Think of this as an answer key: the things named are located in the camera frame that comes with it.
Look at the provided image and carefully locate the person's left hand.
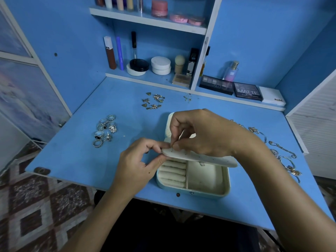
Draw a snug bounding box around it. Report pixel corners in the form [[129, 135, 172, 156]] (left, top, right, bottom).
[[112, 138, 171, 197]]

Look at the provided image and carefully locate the person's left forearm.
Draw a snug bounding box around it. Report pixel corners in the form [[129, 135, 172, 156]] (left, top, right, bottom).
[[60, 185, 140, 252]]

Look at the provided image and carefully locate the white shelf unit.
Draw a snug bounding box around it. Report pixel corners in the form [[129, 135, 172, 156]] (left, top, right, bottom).
[[89, 0, 287, 112]]

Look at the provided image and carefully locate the thin dark cosmetic bottle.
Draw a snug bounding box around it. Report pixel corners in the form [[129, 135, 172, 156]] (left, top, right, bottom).
[[199, 46, 211, 77]]

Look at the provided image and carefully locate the pile of small earrings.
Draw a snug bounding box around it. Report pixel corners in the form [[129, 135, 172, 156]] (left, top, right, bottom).
[[141, 92, 166, 110]]

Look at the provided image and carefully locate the beige makeup sponge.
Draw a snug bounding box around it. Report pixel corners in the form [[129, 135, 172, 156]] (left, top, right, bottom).
[[174, 54, 186, 76]]

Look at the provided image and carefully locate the white flat box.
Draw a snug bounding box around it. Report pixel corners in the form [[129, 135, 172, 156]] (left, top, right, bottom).
[[258, 86, 287, 107]]

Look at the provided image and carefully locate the person's right forearm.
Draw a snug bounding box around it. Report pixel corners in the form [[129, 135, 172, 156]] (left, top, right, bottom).
[[231, 133, 336, 252]]

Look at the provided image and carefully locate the small pink perfume bottle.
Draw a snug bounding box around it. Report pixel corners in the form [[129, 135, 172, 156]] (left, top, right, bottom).
[[223, 61, 239, 83]]

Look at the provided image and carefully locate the person's dark clothing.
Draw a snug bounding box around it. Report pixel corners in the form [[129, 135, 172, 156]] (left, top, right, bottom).
[[100, 198, 261, 252]]

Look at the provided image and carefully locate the pink flat compact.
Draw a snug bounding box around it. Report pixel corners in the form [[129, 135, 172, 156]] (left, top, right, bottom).
[[169, 14, 189, 24], [188, 16, 205, 27]]

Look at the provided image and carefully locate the pile of silver bracelets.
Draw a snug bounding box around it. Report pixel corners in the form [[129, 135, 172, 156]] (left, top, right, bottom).
[[231, 119, 302, 179]]

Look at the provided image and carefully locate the pink round jar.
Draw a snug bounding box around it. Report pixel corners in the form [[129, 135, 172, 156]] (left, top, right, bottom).
[[151, 0, 169, 18]]

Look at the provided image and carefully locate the white slatted cabinet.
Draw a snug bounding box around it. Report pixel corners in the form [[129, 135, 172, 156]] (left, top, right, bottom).
[[286, 69, 336, 180]]

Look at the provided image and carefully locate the black cosmetic bottle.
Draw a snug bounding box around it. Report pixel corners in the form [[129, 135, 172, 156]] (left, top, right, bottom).
[[187, 48, 199, 77]]

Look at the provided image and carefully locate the black lettered eyeshadow palette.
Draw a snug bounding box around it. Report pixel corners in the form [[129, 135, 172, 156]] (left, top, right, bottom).
[[233, 82, 263, 101]]

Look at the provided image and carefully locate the white bowl black inside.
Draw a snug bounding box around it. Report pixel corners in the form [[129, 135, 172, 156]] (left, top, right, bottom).
[[126, 58, 150, 77]]

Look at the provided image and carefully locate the pile of silver rings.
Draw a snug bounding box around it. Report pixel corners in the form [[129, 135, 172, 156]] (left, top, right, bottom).
[[93, 114, 118, 148]]

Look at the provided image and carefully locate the square brown powder compact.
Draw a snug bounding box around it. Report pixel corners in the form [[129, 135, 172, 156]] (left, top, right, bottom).
[[172, 73, 192, 87]]

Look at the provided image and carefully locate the white round cream jar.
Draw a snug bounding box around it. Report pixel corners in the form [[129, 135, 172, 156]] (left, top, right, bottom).
[[150, 56, 172, 76]]

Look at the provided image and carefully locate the white framed marbled panel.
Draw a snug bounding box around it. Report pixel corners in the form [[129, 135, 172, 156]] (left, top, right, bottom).
[[0, 0, 72, 145]]

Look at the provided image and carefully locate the cream jewellery box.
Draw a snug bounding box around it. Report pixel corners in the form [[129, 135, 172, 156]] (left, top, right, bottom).
[[156, 112, 238, 198]]

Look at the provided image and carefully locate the brown lipstick tube white cap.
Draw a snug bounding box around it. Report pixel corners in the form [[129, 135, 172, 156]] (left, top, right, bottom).
[[103, 36, 117, 70]]

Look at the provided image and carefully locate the dark eyeshadow palette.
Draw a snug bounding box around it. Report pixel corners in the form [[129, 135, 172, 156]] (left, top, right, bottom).
[[199, 75, 235, 96]]

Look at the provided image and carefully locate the blue cosmetic tube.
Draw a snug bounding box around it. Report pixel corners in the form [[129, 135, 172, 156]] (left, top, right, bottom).
[[115, 36, 125, 71]]

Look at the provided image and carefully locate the person's right hand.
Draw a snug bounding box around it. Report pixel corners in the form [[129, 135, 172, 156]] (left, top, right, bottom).
[[169, 108, 253, 158]]

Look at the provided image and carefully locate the black makeup brush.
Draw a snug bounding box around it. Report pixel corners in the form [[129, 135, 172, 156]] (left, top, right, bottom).
[[131, 31, 138, 61]]

